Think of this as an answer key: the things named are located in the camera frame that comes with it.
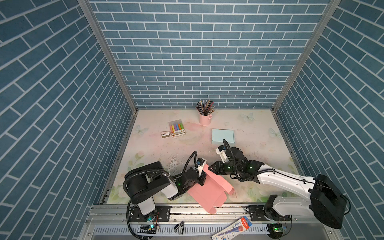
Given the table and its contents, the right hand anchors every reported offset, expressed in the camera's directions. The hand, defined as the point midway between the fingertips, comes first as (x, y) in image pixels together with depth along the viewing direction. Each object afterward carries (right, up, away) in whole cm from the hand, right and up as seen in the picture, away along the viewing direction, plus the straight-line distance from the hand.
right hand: (208, 168), depth 78 cm
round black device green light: (+32, -27, -8) cm, 43 cm away
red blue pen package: (+16, -24, -9) cm, 30 cm away
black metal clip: (-13, -25, -8) cm, 29 cm away
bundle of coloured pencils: (0, +35, +27) cm, 44 cm away
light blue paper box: (+8, +16, +22) cm, 28 cm away
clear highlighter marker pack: (-21, +20, +30) cm, 42 cm away
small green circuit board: (-28, -27, -7) cm, 40 cm away
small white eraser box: (-28, +16, +24) cm, 40 cm away
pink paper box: (+2, -14, +1) cm, 15 cm away
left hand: (0, -3, +8) cm, 8 cm away
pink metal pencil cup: (0, +26, +29) cm, 39 cm away
